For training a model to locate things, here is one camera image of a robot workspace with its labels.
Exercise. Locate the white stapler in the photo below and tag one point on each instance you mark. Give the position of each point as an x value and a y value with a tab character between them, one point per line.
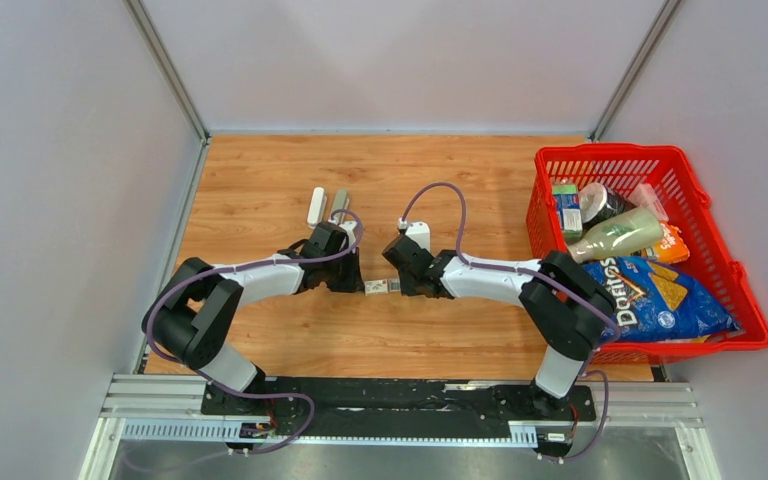
317	206

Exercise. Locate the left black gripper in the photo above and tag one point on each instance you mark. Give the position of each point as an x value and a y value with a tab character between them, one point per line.
354	283

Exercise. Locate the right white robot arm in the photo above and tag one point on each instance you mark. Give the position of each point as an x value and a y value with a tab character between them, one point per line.
569	308

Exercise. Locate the pale green bottle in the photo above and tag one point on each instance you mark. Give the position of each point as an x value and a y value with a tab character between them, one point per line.
621	235

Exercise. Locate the red plastic basket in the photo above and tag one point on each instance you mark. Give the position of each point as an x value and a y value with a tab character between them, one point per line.
622	167

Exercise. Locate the small staple box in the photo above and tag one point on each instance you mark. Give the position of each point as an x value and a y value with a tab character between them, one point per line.
376	287

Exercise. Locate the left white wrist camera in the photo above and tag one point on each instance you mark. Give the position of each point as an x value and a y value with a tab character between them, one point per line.
352	230

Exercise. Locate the blue Doritos chip bag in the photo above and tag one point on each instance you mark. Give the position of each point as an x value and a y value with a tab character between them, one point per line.
657	303

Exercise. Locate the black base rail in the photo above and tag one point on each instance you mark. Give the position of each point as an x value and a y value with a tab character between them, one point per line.
400	408

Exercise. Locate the green blue carton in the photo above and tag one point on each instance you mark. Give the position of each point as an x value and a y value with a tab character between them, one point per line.
568	211

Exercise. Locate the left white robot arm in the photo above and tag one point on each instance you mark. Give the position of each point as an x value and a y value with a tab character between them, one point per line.
191	318

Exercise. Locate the white wrapped packet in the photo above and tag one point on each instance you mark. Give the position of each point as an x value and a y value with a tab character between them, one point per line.
644	196

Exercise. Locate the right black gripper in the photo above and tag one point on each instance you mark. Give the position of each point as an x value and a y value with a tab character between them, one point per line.
407	289

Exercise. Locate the orange snack bag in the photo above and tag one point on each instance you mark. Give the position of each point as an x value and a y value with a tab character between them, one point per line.
670	249

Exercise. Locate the grey green stapler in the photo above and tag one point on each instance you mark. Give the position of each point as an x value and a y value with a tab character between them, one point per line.
340	202

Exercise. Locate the black white round can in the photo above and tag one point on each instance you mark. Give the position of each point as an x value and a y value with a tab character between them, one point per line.
599	203

